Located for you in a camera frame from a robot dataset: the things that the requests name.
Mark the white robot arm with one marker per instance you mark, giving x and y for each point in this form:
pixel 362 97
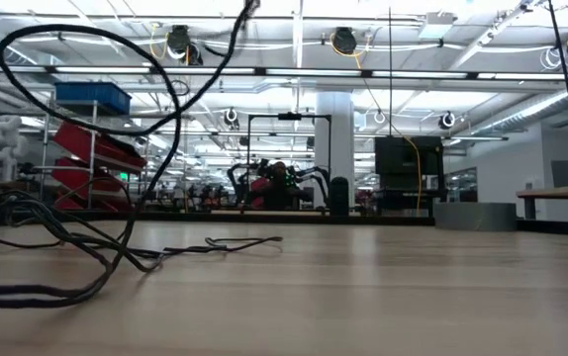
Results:
pixel 3 143

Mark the long ceiling light strip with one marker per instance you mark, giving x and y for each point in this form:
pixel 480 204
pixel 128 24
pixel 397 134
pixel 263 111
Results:
pixel 313 72

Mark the person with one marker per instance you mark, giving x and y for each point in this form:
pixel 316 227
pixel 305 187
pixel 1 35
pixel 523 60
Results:
pixel 279 173

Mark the red storage bin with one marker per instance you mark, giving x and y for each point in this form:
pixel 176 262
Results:
pixel 68 204
pixel 81 179
pixel 96 148

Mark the blue storage bin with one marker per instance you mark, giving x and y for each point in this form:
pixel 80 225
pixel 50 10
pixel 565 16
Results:
pixel 93 94

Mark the black camera gantry frame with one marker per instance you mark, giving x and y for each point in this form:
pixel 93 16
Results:
pixel 290 116

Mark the white ceiling box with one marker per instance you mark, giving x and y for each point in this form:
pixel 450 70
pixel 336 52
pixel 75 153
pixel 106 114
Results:
pixel 436 25

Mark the thin black vertical pole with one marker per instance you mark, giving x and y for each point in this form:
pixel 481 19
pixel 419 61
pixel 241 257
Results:
pixel 390 74

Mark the white pillar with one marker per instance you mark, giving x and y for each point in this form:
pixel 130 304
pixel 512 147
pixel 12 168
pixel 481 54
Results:
pixel 334 128

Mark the metal shelf rack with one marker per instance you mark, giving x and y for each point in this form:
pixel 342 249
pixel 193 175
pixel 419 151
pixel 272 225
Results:
pixel 92 163

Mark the wooden bench table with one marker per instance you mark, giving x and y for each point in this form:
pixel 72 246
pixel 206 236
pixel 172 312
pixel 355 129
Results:
pixel 556 193

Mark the black monitor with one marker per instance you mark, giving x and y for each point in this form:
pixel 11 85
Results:
pixel 403 155

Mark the black aluminium table frame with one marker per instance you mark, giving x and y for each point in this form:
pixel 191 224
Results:
pixel 403 218

